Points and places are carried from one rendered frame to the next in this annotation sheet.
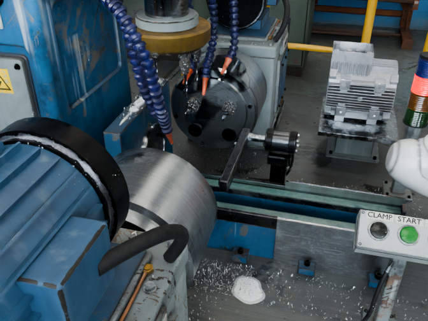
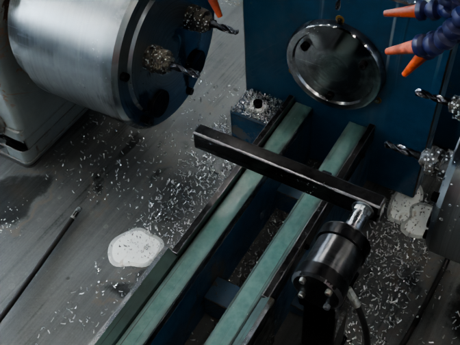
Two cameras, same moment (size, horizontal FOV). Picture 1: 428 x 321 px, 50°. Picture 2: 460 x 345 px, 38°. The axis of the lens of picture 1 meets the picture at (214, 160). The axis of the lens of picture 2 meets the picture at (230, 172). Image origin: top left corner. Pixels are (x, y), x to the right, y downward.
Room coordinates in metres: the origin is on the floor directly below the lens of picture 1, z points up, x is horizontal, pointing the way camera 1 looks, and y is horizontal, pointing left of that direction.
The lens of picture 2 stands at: (1.05, -0.58, 1.64)
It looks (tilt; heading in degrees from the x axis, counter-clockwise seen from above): 49 degrees down; 109
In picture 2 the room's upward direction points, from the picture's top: 4 degrees counter-clockwise
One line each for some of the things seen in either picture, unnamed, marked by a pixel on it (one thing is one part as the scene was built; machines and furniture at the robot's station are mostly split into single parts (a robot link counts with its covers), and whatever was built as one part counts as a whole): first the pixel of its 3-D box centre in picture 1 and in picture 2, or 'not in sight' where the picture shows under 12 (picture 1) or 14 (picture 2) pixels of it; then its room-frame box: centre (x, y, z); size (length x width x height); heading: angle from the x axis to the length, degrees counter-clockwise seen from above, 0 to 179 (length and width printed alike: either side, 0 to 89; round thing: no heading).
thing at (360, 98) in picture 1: (359, 87); not in sight; (1.37, -0.47, 1.02); 0.20 x 0.19 x 0.19; 75
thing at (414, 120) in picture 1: (416, 114); not in sight; (1.10, -0.54, 1.05); 0.06 x 0.06 x 0.04
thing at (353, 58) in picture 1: (351, 58); not in sight; (1.38, -0.43, 1.11); 0.12 x 0.11 x 0.07; 75
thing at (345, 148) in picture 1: (355, 132); not in sight; (1.35, -0.47, 0.86); 0.27 x 0.24 x 0.12; 165
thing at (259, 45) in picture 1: (240, 77); not in sight; (1.52, -0.09, 0.99); 0.35 x 0.31 x 0.37; 165
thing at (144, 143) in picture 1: (154, 151); (333, 68); (0.97, 0.15, 1.02); 0.15 x 0.02 x 0.15; 165
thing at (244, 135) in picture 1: (236, 157); (283, 171); (0.95, -0.05, 1.01); 0.26 x 0.04 x 0.03; 165
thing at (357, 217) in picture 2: (262, 138); (350, 231); (1.04, -0.12, 1.01); 0.08 x 0.02 x 0.02; 75
